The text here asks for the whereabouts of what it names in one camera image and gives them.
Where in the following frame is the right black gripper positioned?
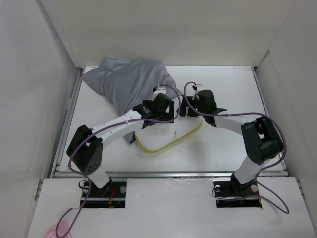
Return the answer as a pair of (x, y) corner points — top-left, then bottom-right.
(175, 96), (206, 117)

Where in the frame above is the cream yellow pillow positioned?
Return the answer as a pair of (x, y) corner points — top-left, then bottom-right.
(134, 116), (203, 153)

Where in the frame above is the grey pillowcase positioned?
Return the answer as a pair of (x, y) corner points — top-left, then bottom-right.
(83, 58), (184, 145)

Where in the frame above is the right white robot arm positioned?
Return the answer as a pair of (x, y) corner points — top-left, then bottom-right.
(180, 87), (284, 195)

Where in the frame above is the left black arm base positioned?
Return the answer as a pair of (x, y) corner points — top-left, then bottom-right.
(78, 180), (127, 209)

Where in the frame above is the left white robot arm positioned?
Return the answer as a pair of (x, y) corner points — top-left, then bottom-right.
(66, 93), (175, 197)

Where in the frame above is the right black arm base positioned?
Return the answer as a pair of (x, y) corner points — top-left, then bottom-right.
(212, 176), (262, 208)

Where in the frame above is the pink cloth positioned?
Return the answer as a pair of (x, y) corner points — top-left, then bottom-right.
(45, 220), (69, 238)

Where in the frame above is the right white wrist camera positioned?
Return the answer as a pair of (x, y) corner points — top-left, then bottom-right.
(192, 84), (204, 97)

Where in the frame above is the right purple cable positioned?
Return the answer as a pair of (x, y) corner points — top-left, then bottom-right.
(183, 81), (290, 214)

